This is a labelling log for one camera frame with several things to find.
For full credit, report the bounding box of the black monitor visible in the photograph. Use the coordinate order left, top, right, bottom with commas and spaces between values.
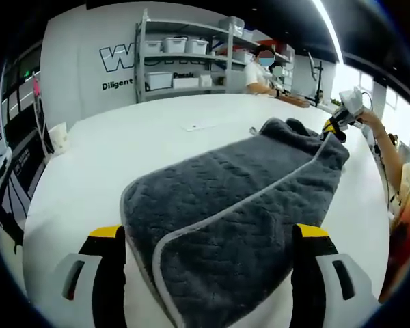
1, 98, 55, 209

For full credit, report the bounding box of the large white storage box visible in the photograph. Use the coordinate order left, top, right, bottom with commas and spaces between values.
145, 71, 174, 90

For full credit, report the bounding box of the ceiling light strip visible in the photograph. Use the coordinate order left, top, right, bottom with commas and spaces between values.
310, 0, 345, 64

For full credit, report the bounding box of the person's right hand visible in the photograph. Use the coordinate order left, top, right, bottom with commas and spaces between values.
353, 109, 385, 133

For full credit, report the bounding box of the grey metal shelving rack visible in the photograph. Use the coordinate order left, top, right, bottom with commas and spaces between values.
133, 9, 295, 103

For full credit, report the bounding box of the white lidded storage box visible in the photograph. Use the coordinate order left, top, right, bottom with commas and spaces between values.
143, 40, 163, 54
186, 38, 210, 55
162, 36, 187, 54

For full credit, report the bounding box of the clear grey storage bin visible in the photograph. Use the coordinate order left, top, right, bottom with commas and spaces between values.
219, 16, 245, 35

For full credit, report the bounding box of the low white storage box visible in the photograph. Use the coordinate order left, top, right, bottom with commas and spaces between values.
173, 77, 200, 90

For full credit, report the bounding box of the white paper cup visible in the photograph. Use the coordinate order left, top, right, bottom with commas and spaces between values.
49, 122, 71, 154

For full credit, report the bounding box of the black stand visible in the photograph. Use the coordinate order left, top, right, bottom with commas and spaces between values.
307, 53, 325, 107

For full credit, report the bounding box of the wooden tray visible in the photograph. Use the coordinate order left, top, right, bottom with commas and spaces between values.
279, 95, 310, 109

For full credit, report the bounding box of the dark grey towel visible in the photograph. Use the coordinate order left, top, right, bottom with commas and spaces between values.
120, 117, 350, 328

